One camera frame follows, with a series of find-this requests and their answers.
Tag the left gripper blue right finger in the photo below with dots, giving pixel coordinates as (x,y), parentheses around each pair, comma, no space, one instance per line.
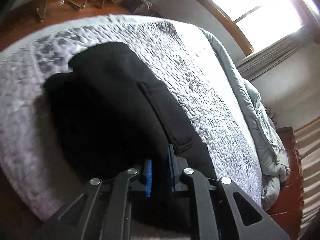
(219,209)

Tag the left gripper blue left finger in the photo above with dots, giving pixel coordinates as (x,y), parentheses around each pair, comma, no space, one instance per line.
(101,210)

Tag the black pants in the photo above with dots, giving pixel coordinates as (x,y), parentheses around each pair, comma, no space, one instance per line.
(111,113)

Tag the wooden headboard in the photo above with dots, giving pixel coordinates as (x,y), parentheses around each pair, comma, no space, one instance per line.
(287,210)

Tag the green-grey duvet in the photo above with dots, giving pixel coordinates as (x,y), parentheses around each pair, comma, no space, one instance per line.
(273,159)

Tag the grey quilted bedspread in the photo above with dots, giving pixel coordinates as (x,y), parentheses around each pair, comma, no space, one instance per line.
(178,54)

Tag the grey curtain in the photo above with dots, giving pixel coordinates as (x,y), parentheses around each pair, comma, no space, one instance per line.
(260,62)

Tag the wood-framed window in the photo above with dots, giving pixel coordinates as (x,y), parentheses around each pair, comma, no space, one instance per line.
(257,24)

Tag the white wire basket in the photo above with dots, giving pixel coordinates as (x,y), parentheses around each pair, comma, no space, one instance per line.
(142,7)

